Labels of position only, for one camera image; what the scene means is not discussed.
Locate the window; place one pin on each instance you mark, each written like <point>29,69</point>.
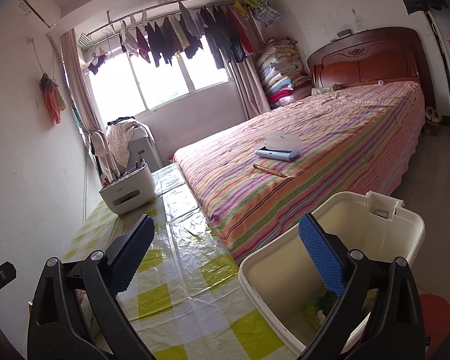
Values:
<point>157,82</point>

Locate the stack of folded blankets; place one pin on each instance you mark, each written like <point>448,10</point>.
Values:
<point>281,75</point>

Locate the beige curtain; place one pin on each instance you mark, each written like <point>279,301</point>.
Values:
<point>78,82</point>
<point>251,90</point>

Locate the polka dot cloth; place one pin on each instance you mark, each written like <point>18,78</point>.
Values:
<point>122,138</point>

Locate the white air conditioner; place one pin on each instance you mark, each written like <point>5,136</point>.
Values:
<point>37,0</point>

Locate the striped bed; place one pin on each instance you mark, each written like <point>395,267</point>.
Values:
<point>303,138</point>

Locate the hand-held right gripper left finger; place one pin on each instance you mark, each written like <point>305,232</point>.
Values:
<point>133,255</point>

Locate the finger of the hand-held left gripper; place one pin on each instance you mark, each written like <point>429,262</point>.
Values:
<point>0,279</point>

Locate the colourful crumpled wrapper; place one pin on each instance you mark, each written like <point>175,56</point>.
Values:
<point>318,309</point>

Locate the bunch of pens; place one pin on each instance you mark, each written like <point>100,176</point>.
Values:
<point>135,167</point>

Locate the orange wall-hung cloth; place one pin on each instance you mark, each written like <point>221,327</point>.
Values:
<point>52,97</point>

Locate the white plastic bin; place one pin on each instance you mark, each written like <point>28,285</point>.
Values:
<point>360,219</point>

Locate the brown pencil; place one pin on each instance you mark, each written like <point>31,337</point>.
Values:
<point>270,170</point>

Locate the beige hanging garment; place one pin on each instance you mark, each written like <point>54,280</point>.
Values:
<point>103,153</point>

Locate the white desk organizer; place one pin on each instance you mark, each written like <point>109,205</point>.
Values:
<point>129,195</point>

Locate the yellow checked plastic tablecloth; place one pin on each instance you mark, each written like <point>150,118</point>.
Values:
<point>195,270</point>

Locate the grey cabinet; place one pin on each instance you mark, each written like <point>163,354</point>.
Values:
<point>148,150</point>

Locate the pair of slippers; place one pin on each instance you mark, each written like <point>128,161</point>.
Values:
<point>432,114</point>

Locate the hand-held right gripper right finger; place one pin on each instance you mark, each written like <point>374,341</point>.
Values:
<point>320,258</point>

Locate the metal clothes rod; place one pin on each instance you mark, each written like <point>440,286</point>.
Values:
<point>153,7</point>

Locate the row of hanging clothes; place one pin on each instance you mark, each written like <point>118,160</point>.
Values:
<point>195,33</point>

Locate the green printed pillow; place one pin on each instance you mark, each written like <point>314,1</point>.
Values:
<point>324,90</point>

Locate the wooden headboard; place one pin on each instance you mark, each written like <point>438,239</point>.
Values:
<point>363,60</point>

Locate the red stool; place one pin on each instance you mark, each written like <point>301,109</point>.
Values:
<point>437,318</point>

